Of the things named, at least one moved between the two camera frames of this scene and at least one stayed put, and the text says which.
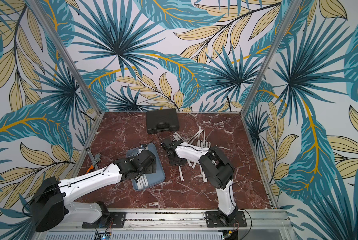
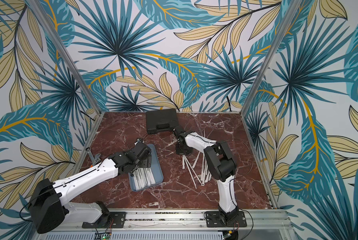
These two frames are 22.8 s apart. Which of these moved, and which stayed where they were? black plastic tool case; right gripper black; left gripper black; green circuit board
Moved: right gripper black; left gripper black
Stayed: black plastic tool case; green circuit board
